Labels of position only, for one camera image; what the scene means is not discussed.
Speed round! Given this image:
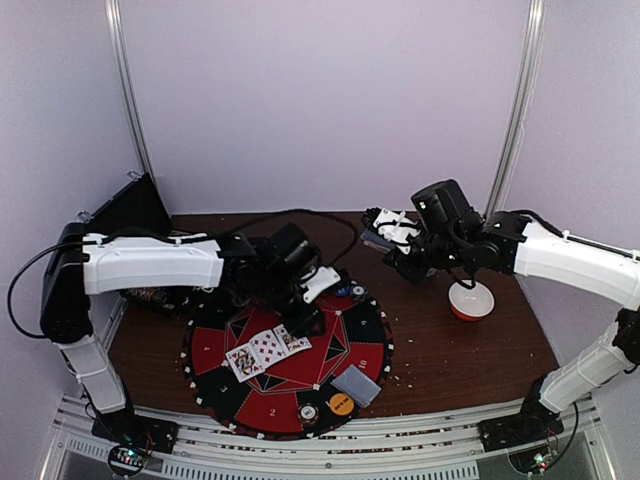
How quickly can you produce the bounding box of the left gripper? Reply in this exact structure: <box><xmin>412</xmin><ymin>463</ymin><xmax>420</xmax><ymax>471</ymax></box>
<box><xmin>255</xmin><ymin>267</ymin><xmax>327</xmax><ymax>339</ymax></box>

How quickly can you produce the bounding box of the front aluminium rail frame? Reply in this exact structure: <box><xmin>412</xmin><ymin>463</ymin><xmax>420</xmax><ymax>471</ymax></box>
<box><xmin>35</xmin><ymin>396</ymin><xmax>622</xmax><ymax>479</ymax></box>

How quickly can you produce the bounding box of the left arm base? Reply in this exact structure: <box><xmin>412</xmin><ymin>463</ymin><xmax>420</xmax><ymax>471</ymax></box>
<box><xmin>91</xmin><ymin>412</ymin><xmax>179</xmax><ymax>454</ymax></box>

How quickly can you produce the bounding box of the aluminium frame post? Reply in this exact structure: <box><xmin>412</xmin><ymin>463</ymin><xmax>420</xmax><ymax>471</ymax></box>
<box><xmin>485</xmin><ymin>0</ymin><xmax>547</xmax><ymax>216</ymax></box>
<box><xmin>104</xmin><ymin>0</ymin><xmax>156</xmax><ymax>182</ymax></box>

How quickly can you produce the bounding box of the orange big blind button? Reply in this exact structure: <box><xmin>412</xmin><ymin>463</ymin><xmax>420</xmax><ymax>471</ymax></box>
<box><xmin>328</xmin><ymin>393</ymin><xmax>356</xmax><ymax>416</ymax></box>

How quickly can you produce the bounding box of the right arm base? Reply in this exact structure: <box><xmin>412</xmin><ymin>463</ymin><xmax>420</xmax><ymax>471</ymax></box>
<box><xmin>478</xmin><ymin>413</ymin><xmax>564</xmax><ymax>452</ymax></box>

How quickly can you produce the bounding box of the round poker table mat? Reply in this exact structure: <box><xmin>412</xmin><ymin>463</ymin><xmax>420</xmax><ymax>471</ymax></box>
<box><xmin>180</xmin><ymin>277</ymin><xmax>394</xmax><ymax>441</ymax></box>

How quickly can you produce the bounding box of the right aluminium frame post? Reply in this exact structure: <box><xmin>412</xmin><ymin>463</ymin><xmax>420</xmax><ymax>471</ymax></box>
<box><xmin>485</xmin><ymin>0</ymin><xmax>547</xmax><ymax>216</ymax></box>

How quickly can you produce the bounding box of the black poker set case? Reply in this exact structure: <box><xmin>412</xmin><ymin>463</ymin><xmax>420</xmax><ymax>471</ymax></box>
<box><xmin>84</xmin><ymin>174</ymin><xmax>194</xmax><ymax>318</ymax></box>

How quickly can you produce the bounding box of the left aluminium frame post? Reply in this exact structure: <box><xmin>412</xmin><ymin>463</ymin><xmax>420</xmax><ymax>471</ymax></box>
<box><xmin>104</xmin><ymin>0</ymin><xmax>156</xmax><ymax>182</ymax></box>

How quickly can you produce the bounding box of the deck of blue cards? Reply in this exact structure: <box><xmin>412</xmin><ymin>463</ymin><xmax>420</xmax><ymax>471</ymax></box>
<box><xmin>360</xmin><ymin>230</ymin><xmax>394</xmax><ymax>253</ymax></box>

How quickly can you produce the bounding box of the face-up queen card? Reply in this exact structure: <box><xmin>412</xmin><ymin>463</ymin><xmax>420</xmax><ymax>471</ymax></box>
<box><xmin>273</xmin><ymin>325</ymin><xmax>312</xmax><ymax>356</ymax></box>

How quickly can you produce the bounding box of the white and orange bowl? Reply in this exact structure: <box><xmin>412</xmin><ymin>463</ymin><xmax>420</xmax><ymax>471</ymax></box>
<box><xmin>448</xmin><ymin>282</ymin><xmax>495</xmax><ymax>322</ymax></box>

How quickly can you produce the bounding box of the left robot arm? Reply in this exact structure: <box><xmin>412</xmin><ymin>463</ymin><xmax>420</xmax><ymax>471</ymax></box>
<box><xmin>18</xmin><ymin>223</ymin><xmax>325</xmax><ymax>444</ymax></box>

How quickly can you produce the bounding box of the red poker chip stack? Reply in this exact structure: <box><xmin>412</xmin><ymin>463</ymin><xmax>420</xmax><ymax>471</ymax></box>
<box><xmin>298</xmin><ymin>404</ymin><xmax>319</xmax><ymax>426</ymax></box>

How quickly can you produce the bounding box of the face-up king card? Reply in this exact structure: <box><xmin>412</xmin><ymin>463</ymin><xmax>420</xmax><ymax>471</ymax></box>
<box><xmin>225</xmin><ymin>344</ymin><xmax>264</xmax><ymax>383</ymax></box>

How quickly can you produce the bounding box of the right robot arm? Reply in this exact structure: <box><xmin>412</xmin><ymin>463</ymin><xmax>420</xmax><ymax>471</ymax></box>
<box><xmin>368</xmin><ymin>179</ymin><xmax>639</xmax><ymax>442</ymax></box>

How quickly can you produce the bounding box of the small pile of dealt cards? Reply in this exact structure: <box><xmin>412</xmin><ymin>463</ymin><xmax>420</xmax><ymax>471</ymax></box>
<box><xmin>331</xmin><ymin>365</ymin><xmax>382</xmax><ymax>408</ymax></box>

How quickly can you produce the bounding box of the face-up nine card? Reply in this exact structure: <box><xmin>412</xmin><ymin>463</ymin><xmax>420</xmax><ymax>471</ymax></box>
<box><xmin>249</xmin><ymin>330</ymin><xmax>287</xmax><ymax>370</ymax></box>

